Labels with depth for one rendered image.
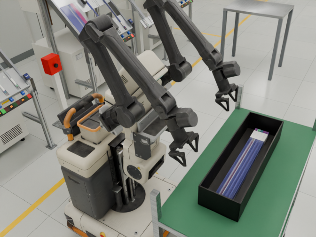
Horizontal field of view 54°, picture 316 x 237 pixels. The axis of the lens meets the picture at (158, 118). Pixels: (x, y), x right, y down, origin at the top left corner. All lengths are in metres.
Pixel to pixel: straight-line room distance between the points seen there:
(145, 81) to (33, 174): 2.06
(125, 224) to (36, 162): 1.32
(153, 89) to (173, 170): 1.70
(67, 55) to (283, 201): 2.77
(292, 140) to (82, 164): 1.11
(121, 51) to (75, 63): 2.44
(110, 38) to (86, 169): 0.87
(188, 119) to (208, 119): 2.23
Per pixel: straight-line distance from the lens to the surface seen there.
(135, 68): 1.15
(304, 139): 1.74
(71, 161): 1.83
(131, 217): 2.14
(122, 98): 1.27
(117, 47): 1.16
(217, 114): 3.44
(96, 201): 2.00
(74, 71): 3.61
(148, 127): 1.57
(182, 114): 1.14
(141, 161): 1.72
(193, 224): 1.28
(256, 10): 3.98
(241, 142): 1.61
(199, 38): 1.48
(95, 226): 2.17
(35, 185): 2.94
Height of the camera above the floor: 2.00
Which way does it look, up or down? 37 degrees down
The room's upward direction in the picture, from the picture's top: 4 degrees counter-clockwise
